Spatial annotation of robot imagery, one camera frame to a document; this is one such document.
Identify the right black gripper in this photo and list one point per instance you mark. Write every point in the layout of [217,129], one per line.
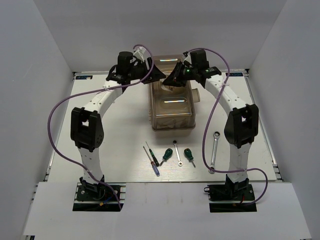
[174,79]

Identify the beige plastic toolbox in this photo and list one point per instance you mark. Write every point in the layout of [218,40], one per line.
[172,111]

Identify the green stubby screwdriver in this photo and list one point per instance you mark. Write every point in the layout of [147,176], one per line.
[168,153]
[188,154]

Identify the black green precision screwdriver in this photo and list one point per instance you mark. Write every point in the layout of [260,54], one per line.
[153,155]

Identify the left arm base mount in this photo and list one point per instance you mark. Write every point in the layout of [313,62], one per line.
[105,201]

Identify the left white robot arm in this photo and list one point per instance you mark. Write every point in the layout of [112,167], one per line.
[86,122]

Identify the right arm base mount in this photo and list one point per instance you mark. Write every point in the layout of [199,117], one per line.
[222,200]

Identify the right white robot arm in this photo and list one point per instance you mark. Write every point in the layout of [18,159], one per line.
[241,126]

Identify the small silver ratchet wrench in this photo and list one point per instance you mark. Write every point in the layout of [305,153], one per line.
[180,164]

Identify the red blue handle screwdriver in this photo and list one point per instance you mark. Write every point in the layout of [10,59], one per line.
[154,167]

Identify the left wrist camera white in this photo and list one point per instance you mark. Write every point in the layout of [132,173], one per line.
[139,53]

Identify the large silver ratchet wrench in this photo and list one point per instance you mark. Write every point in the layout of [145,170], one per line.
[216,136]

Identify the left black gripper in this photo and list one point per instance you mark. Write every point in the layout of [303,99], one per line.
[155,74]

